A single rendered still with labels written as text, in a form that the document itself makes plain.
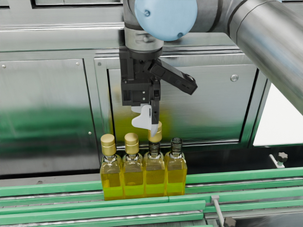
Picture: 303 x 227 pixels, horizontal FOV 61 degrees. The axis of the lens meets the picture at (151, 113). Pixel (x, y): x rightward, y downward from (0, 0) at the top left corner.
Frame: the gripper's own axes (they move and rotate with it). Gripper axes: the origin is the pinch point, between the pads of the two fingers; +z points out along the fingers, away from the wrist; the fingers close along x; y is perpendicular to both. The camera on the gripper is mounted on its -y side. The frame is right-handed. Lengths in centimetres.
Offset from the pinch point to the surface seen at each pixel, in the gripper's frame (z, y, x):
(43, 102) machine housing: 1.2, 30.7, -15.8
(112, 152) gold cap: 6.1, 10.6, 1.7
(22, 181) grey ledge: 31, 44, -13
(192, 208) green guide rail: 24.5, -10.2, 6.5
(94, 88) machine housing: -3.0, 15.5, -14.7
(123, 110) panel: 3.0, 7.7, -12.3
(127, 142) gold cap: 3.0, 6.7, 1.6
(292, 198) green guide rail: 26.7, -41.5, 4.0
